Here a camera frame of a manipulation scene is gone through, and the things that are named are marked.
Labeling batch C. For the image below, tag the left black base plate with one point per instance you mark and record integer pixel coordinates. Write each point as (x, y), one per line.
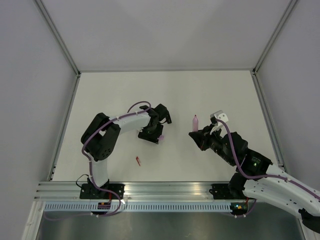
(89, 192)

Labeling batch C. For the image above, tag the pink marker pen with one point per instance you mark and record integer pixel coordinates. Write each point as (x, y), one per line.
(195, 124)

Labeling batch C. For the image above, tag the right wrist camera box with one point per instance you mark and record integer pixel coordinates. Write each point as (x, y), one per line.
(220, 115)

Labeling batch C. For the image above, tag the aluminium front rail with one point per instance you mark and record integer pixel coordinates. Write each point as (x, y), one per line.
(135, 191)

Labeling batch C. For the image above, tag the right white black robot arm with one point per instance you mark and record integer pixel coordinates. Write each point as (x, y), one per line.
(257, 177)

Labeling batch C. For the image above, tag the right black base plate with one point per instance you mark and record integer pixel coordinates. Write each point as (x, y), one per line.
(220, 191)

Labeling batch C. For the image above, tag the white slotted cable duct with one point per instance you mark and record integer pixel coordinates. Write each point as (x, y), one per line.
(79, 206)

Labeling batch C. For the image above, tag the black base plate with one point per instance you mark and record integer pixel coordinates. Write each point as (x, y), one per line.
(89, 192)
(220, 191)

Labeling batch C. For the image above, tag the right aluminium frame post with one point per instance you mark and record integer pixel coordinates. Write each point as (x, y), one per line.
(275, 34)

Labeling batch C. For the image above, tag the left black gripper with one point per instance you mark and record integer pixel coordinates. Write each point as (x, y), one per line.
(153, 138)

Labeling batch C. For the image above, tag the aluminium frame post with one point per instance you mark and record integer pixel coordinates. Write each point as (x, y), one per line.
(57, 36)
(275, 34)

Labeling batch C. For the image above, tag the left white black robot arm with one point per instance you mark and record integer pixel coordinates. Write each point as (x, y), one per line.
(100, 137)

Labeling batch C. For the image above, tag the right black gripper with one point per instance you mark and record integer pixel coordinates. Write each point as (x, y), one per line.
(202, 137)

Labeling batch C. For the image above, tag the left aluminium frame post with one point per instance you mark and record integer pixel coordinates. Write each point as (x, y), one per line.
(57, 36)

